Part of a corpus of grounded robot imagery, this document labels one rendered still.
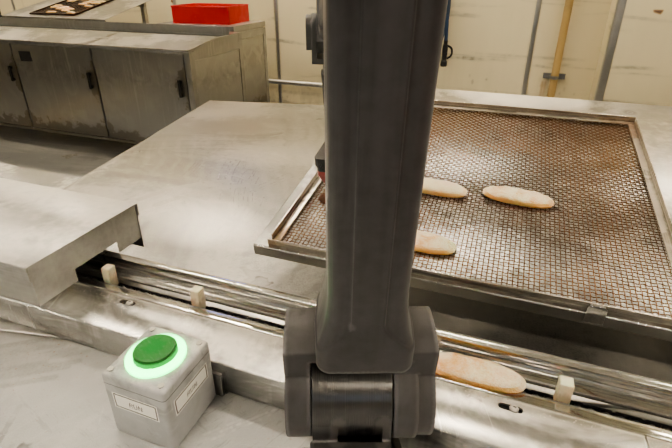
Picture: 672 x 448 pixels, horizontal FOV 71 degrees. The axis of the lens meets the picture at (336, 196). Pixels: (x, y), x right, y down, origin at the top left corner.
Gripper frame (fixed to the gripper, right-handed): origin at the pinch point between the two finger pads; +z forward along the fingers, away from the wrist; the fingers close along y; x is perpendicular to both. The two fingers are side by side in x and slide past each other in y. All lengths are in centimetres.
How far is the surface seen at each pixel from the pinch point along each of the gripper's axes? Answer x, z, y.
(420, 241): -11.7, 0.2, -7.8
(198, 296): 13.2, 1.7, -22.3
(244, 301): 8.3, 3.5, -20.2
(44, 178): 72, 11, 8
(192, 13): 204, 42, 273
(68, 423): 18.1, 3.2, -39.5
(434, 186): -11.9, 0.1, 5.4
